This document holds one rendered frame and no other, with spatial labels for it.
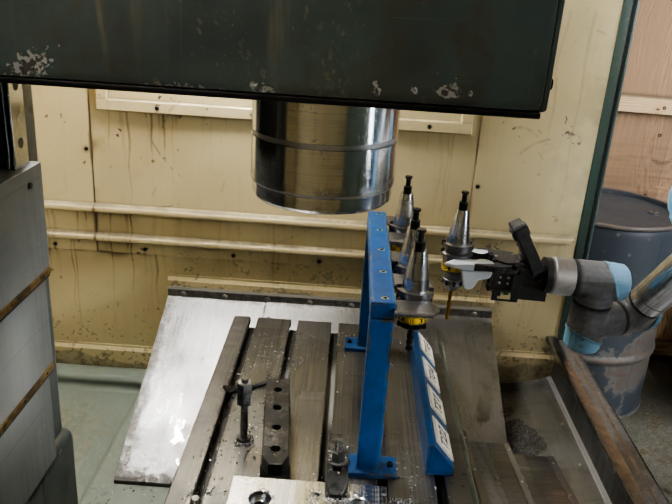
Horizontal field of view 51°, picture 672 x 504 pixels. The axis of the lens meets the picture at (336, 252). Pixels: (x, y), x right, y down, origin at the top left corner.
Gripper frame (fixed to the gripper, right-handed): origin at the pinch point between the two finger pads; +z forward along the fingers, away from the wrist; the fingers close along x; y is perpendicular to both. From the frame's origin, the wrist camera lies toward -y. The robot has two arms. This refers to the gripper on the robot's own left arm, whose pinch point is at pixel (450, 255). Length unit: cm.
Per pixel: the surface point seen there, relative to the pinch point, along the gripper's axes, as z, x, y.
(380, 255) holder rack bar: 14.4, -10.2, -2.4
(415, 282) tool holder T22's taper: 9.3, -25.4, -3.9
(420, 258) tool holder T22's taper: 9.0, -25.0, -7.9
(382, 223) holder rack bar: 13.5, 8.3, -2.7
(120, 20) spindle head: 43, -67, -43
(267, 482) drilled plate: 29, -45, 22
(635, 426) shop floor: -112, 130, 115
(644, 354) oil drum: -111, 137, 84
